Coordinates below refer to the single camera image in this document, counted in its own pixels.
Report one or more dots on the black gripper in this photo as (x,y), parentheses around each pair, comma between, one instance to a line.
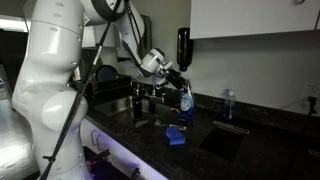
(175,79)

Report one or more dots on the blue dish soap bottle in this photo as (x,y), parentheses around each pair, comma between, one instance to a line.
(186,105)

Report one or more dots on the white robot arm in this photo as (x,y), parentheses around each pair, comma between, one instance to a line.
(42,94)

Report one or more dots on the clear blue hand soap bottle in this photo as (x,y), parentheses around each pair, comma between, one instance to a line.
(229,105)

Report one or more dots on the black tumbler cup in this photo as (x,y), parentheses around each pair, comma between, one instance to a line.
(137,107)

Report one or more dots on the black dish drying rack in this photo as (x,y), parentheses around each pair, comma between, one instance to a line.
(102,84)

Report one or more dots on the small red white packet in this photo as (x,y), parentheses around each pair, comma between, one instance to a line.
(178,126)

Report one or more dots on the blue sponge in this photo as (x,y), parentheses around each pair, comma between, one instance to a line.
(176,137)

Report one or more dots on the stainless steel sink basin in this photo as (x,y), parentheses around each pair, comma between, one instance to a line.
(122,105)

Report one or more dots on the blue plate in rack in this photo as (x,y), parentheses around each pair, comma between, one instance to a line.
(106,73)

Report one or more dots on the white upper cabinet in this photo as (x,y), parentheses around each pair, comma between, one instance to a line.
(227,18)

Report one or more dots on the black wall soap dispenser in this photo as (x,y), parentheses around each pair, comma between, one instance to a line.
(184,49)

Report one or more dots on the wall power outlet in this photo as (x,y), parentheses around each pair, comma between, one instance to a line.
(311,90)

